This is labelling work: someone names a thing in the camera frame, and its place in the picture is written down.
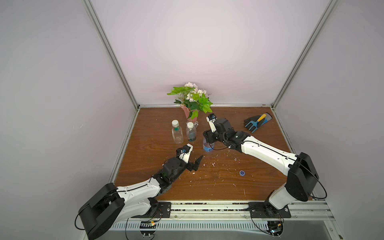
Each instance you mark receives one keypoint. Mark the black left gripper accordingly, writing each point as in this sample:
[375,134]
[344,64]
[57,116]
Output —
[195,166]

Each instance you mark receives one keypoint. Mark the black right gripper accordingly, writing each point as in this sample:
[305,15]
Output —
[210,137]

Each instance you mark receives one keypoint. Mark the blue label water bottle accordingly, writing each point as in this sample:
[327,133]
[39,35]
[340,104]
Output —
[208,147]

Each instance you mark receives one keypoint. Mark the teal print clear bottle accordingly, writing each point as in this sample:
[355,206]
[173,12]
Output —
[191,134]

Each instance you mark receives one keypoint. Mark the white bottle cap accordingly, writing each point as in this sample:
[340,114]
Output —
[175,123]
[190,125]

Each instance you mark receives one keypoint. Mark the green label clear bottle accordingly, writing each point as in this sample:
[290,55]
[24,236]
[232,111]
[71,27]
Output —
[178,135]

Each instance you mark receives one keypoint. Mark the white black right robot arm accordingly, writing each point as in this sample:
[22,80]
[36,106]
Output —
[300,171]

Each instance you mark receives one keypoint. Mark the pink vase with flowers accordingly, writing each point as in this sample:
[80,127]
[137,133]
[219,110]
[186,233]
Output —
[192,100]

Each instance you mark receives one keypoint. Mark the blue yellow garden hand rake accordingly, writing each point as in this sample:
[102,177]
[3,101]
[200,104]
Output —
[253,123]

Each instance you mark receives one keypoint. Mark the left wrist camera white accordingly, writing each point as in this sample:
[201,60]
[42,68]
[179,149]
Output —
[184,152]

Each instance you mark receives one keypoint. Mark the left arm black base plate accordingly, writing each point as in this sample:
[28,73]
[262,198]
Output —
[161,210]

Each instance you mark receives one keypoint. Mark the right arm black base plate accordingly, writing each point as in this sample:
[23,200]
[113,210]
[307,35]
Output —
[263,210]

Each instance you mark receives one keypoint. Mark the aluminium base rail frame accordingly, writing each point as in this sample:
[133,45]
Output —
[310,220]

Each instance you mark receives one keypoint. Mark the aluminium corner frame post right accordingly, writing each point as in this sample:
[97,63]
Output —
[305,51]

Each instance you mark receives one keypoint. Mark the aluminium corner frame post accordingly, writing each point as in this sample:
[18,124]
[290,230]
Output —
[305,51]
[91,11]

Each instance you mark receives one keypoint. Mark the aluminium corner frame post left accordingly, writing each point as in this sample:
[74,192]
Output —
[91,11]

